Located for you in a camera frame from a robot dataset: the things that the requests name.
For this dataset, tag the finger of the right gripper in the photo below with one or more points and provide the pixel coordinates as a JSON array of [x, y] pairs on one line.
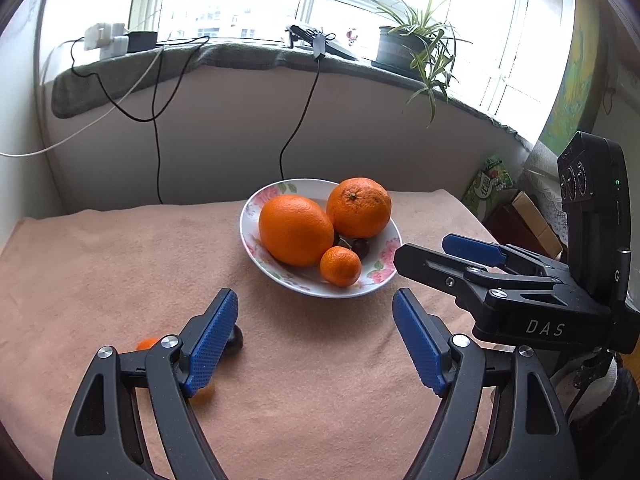
[[511, 259], [457, 277]]

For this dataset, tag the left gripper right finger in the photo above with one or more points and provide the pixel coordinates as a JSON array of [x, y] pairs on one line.
[[527, 437]]

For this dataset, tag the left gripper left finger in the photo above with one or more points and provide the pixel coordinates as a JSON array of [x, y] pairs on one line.
[[103, 436]]

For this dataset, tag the dark plum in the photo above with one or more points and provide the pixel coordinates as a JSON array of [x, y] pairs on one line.
[[360, 246]]

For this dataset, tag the small tangerine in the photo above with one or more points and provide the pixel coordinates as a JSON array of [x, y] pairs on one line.
[[340, 266]]

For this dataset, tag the small kumquat orange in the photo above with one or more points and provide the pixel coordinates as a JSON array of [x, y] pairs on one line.
[[147, 343]]

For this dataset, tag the medium tangerine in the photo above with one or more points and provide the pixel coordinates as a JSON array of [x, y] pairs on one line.
[[359, 208]]

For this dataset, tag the large orange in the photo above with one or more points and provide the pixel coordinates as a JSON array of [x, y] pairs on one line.
[[295, 230]]

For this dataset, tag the dark chestnut fruit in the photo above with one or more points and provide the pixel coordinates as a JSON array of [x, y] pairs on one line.
[[234, 343]]

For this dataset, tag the cardboard box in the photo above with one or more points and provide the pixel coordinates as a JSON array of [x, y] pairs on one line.
[[521, 224]]

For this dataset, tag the green package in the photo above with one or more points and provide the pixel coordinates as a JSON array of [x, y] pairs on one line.
[[486, 188]]

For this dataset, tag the floral white plate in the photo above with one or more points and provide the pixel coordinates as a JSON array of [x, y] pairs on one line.
[[377, 266]]

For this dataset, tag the pink towel cloth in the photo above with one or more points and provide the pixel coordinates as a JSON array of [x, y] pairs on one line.
[[322, 389]]

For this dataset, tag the spider plant in pot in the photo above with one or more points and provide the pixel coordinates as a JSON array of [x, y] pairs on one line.
[[418, 44]]

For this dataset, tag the black device on windowsill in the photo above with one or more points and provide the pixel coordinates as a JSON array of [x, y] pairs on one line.
[[320, 43]]

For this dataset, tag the green windowsill cloth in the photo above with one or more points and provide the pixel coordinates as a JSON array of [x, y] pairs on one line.
[[83, 88]]

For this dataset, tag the white power adapters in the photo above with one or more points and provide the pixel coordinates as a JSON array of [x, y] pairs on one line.
[[111, 39]]

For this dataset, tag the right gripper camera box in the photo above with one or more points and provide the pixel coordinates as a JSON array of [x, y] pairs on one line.
[[595, 198]]

